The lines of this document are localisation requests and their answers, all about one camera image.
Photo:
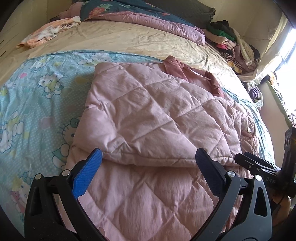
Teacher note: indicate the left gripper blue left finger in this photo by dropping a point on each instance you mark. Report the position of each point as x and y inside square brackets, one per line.
[84, 171]

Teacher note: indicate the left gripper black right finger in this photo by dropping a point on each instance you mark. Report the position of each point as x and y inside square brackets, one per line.
[212, 171]

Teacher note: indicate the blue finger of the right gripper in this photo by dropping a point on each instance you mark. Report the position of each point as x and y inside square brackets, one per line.
[259, 157]

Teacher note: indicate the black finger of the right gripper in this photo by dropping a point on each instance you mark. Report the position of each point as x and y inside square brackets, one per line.
[249, 164]

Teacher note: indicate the pink quilted jacket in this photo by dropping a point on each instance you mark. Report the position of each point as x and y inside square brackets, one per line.
[149, 124]

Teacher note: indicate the bag of clothes on floor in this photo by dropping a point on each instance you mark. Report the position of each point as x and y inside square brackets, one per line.
[254, 93]

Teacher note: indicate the pile of assorted clothes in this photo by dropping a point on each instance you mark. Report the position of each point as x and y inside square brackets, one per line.
[240, 56]

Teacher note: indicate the person's right hand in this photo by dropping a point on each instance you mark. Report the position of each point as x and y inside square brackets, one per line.
[283, 204]

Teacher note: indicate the light blue cartoon blanket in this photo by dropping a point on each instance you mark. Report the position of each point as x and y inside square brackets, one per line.
[41, 106]

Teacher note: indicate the cream window curtain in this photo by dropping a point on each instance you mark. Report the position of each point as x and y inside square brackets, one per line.
[271, 56]

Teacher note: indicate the beige bed sheet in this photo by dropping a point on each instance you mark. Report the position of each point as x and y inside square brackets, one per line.
[131, 38]

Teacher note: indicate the small peach white garment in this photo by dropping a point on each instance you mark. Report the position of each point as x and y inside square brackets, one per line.
[48, 32]

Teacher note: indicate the dark grey headboard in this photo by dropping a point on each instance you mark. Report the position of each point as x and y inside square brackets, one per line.
[192, 11]

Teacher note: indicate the pink pillow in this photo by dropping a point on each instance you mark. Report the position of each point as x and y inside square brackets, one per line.
[74, 10]

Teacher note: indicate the teal floral pink comforter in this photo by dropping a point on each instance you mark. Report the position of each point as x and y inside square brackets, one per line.
[141, 13]

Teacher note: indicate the window with dark frame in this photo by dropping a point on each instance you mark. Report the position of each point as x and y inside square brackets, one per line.
[286, 70]

